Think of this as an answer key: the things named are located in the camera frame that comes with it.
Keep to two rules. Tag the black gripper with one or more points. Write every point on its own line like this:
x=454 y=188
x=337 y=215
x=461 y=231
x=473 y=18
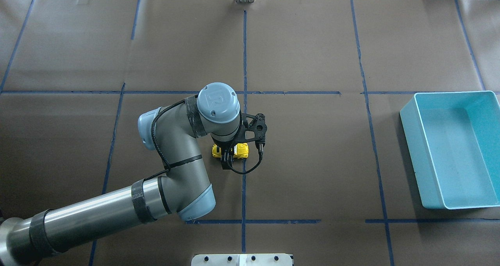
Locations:
x=226 y=157

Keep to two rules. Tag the yellow beetle toy car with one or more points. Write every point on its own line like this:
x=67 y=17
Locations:
x=240 y=151

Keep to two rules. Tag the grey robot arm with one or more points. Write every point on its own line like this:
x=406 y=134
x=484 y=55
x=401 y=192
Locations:
x=183 y=188

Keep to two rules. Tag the light blue plastic bin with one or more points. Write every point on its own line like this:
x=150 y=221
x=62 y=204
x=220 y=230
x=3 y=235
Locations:
x=454 y=143

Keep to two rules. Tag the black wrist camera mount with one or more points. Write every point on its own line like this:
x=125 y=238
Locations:
x=252 y=129

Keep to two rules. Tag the white metal base plate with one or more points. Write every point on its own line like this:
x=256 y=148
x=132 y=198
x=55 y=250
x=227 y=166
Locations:
x=259 y=259

